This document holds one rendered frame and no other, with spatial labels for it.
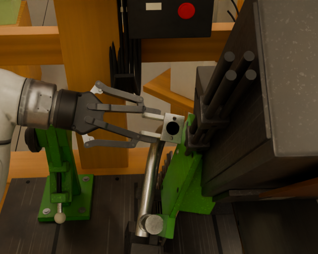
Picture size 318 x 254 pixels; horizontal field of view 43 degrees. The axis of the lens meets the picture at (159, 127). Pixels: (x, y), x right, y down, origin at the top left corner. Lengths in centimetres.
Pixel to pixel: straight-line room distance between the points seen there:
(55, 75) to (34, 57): 230
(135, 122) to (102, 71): 182
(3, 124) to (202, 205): 39
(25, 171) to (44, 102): 55
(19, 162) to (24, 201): 18
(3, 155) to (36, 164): 50
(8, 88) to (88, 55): 30
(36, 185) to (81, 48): 42
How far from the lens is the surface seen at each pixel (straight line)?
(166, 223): 79
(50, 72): 348
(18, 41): 111
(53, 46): 110
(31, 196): 116
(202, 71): 96
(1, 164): 78
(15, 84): 76
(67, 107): 75
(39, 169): 126
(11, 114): 76
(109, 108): 77
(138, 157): 125
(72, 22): 96
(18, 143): 279
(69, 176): 103
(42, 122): 75
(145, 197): 90
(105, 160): 120
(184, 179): 72
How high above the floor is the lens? 173
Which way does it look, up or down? 39 degrees down
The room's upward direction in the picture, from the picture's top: straight up
